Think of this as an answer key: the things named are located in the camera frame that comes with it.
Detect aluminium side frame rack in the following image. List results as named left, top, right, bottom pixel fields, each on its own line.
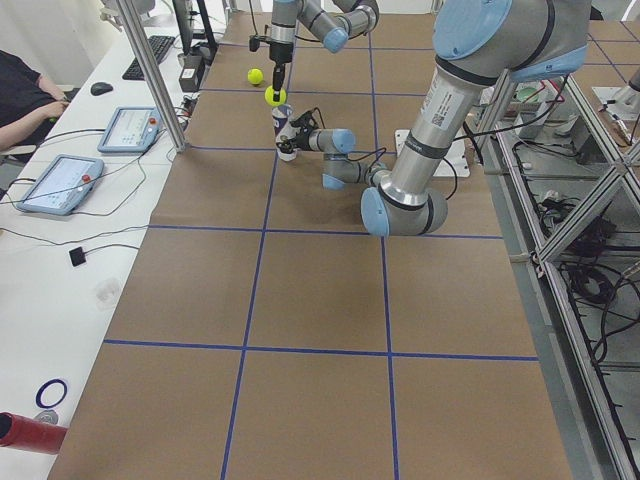
left=466, top=61, right=639, bottom=479

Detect clear plastic lid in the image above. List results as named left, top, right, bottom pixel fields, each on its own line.
left=93, top=278, right=122, bottom=310

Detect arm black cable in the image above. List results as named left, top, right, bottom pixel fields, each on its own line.
left=304, top=107, right=389, bottom=174

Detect white tennis ball can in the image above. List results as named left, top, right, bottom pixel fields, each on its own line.
left=271, top=103, right=297, bottom=162

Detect black monitor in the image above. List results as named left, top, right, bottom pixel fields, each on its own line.
left=172, top=0, right=218, bottom=66

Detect far blue teach pendant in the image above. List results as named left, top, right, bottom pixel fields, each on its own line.
left=97, top=106, right=162, bottom=154

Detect seated person in black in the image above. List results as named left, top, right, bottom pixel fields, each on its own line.
left=1, top=50, right=69, bottom=151

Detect red cylinder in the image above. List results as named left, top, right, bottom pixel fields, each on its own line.
left=1, top=412, right=67, bottom=455

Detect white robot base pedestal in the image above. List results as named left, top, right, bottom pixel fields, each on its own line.
left=394, top=129, right=471, bottom=178

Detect small black square pad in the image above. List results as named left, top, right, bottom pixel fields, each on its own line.
left=69, top=247, right=86, bottom=267

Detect near blue teach pendant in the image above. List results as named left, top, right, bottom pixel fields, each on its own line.
left=16, top=154, right=104, bottom=216

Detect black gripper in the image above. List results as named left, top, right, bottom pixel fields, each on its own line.
left=248, top=34, right=294, bottom=92
left=276, top=110, right=320, bottom=152

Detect blue tape ring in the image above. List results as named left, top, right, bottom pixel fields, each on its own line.
left=35, top=378, right=68, bottom=409

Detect black box with label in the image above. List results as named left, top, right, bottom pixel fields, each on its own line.
left=179, top=55, right=206, bottom=93

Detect black keyboard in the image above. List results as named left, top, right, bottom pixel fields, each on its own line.
left=122, top=34, right=177, bottom=82

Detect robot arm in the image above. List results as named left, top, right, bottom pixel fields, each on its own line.
left=249, top=0, right=380, bottom=105
left=264, top=1, right=591, bottom=237

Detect yellow tennis ball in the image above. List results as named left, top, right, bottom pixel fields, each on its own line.
left=264, top=85, right=287, bottom=107
left=247, top=68, right=264, bottom=86

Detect blue teach pendant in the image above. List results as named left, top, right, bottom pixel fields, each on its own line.
left=97, top=106, right=162, bottom=154
left=16, top=154, right=104, bottom=216

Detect aluminium frame post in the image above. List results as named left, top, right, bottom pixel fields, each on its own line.
left=115, top=0, right=187, bottom=153

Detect black computer mouse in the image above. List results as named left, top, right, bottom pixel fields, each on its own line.
left=90, top=82, right=114, bottom=96

